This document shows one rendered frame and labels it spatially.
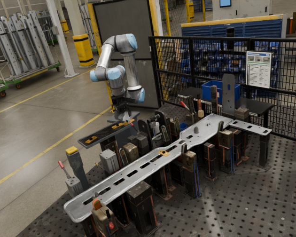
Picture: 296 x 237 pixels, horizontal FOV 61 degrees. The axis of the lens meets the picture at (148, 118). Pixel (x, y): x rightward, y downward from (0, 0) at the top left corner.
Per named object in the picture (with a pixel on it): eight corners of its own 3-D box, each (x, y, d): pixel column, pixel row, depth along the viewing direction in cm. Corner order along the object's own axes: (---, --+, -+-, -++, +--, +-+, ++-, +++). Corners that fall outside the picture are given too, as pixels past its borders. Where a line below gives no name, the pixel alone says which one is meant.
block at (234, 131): (237, 167, 194) (237, 135, 181) (224, 161, 202) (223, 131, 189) (244, 161, 199) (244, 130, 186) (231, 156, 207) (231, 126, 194)
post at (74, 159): (87, 207, 180) (69, 156, 161) (82, 202, 185) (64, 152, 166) (96, 201, 184) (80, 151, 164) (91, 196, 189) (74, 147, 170)
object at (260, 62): (270, 90, 203) (272, 51, 190) (245, 85, 220) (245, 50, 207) (271, 89, 204) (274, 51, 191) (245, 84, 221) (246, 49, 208)
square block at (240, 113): (243, 151, 210) (244, 112, 194) (235, 148, 216) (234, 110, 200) (248, 146, 214) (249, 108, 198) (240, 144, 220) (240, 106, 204)
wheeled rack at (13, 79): (17, 90, 771) (-7, 30, 694) (-2, 89, 820) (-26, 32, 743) (63, 70, 915) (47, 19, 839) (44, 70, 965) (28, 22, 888)
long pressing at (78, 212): (78, 228, 127) (77, 226, 126) (60, 205, 144) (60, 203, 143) (236, 120, 199) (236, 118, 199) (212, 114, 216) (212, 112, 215)
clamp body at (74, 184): (85, 232, 160) (68, 189, 145) (77, 222, 168) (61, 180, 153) (97, 223, 165) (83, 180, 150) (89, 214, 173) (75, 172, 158)
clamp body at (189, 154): (195, 201, 169) (190, 159, 154) (181, 193, 178) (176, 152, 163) (204, 194, 174) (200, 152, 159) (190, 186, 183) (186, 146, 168)
